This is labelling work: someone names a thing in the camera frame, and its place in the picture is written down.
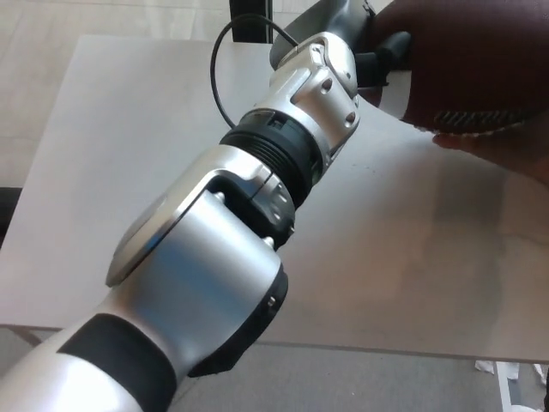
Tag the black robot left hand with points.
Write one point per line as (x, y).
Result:
(334, 19)

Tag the person's bare hand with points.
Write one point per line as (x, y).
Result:
(514, 150)

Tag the brown leather american football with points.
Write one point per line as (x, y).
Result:
(472, 64)

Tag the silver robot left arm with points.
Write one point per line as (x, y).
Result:
(206, 266)

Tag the crumpled white paper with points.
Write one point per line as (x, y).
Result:
(486, 365)

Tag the black object at floor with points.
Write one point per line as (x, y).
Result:
(7, 214)

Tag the black vertical post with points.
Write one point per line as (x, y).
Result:
(251, 21)

